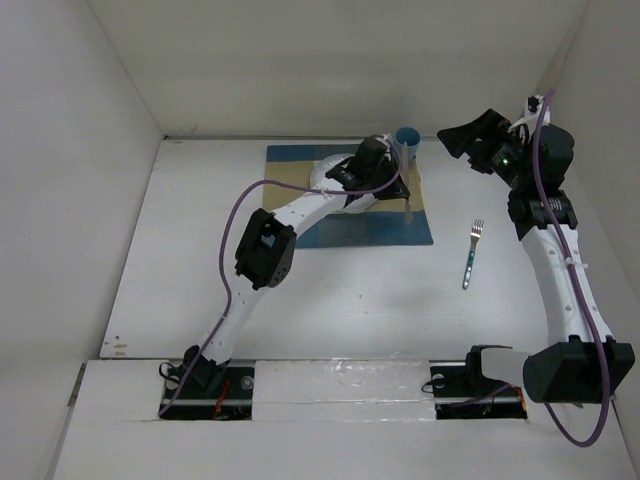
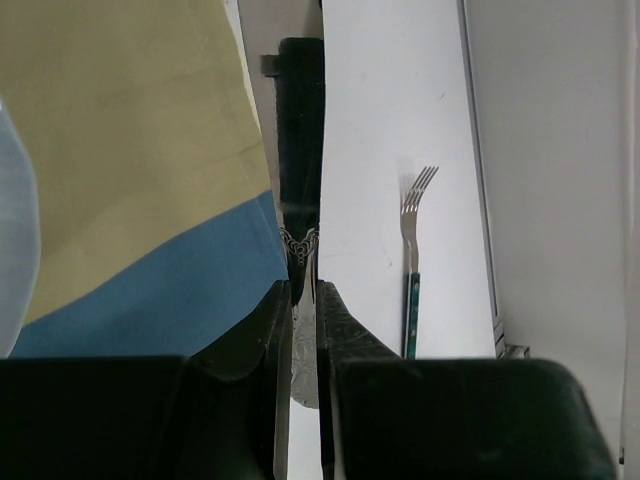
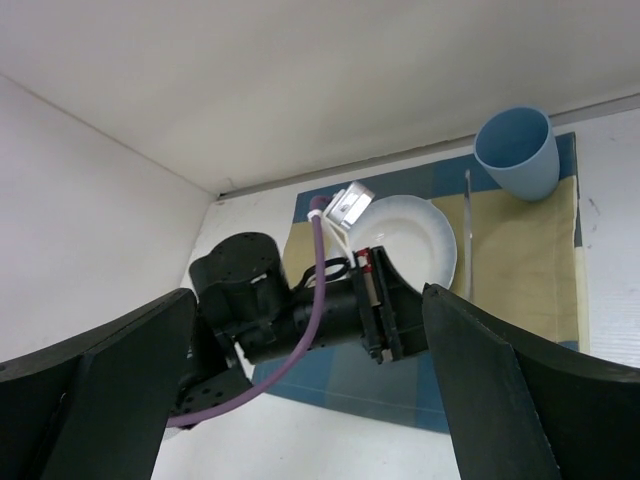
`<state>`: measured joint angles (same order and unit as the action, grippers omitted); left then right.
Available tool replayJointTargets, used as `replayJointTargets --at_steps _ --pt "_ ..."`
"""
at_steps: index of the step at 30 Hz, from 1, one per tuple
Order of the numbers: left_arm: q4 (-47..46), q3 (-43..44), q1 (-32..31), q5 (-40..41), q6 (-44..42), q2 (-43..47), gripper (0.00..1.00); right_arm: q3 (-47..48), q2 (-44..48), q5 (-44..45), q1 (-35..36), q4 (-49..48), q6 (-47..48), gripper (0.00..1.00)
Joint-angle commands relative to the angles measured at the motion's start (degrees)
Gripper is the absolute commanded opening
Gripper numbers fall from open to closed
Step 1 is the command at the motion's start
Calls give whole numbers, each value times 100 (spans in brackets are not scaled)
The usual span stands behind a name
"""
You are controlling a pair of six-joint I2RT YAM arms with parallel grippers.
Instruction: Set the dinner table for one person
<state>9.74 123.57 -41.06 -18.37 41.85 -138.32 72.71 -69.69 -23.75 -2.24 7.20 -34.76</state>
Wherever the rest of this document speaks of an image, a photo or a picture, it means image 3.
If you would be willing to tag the silver knife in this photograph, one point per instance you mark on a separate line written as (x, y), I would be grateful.
(468, 239)

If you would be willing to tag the blue cup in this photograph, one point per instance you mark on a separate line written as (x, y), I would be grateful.
(517, 148)

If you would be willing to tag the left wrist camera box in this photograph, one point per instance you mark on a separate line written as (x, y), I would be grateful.
(347, 206)

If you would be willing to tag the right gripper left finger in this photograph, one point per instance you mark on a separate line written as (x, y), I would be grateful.
(96, 405)

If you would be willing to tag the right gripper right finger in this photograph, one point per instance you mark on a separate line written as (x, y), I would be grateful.
(519, 406)

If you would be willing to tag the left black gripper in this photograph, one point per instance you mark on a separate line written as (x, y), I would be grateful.
(245, 299)

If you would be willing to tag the white blue-rimmed plate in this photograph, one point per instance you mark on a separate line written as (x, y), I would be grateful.
(416, 235)

